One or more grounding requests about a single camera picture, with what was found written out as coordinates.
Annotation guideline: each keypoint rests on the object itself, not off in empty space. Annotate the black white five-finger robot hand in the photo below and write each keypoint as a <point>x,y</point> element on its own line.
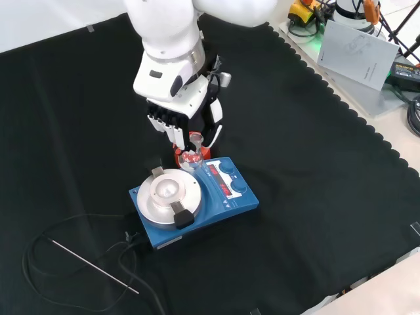
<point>183,98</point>

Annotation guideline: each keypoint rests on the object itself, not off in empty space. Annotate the clear glass round-bottom flask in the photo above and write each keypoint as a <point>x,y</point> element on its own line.
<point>192,160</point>

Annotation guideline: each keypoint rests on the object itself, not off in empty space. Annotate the heater with blue base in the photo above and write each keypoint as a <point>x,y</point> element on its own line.
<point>213,216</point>

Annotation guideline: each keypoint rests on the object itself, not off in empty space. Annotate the clear tape piece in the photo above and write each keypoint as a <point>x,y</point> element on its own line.
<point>415,228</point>
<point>91,28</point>
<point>255,312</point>

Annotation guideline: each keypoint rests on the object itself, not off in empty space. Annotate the black bench cloth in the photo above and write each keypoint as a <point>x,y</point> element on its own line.
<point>295,164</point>

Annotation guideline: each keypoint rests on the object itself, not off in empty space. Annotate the yellow stop button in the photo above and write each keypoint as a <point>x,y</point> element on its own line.
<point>300,11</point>

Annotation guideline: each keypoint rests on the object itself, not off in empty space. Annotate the pale board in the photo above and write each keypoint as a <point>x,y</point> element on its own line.
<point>357,55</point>

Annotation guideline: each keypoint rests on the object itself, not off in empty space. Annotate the thin metal probe rod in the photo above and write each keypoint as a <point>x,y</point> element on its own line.
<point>95,266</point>

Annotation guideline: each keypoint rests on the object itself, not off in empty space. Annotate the black tripod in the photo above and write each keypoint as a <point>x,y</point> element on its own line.
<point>393,35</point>

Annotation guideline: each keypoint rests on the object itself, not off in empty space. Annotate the black power adapter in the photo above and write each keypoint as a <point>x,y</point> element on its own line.
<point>405,73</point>

